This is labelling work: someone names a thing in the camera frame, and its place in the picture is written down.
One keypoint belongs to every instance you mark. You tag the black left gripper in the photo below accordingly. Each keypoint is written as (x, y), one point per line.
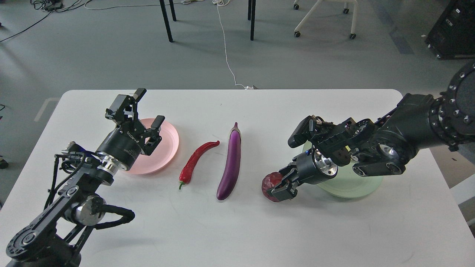
(130, 138)

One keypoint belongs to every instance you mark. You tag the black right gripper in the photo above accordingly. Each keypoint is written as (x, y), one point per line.
(309, 167)

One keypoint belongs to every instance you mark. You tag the red pomegranate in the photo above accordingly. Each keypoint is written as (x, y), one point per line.
(268, 182)

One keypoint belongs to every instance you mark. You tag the purple eggplant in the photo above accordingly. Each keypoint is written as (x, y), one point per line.
(232, 166)

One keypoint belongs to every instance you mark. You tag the red chili pepper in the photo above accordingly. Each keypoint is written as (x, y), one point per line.
(187, 171)

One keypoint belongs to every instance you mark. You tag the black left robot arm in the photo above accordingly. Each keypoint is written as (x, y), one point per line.
(73, 209)

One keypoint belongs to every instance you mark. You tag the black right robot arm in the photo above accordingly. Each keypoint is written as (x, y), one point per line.
(378, 148)

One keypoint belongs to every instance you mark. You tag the pink plate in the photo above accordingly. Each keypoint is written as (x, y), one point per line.
(162, 155)

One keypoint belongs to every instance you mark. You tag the green plate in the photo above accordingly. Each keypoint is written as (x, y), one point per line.
(348, 185)

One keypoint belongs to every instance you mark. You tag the black equipment case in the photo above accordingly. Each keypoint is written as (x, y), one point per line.
(453, 34)

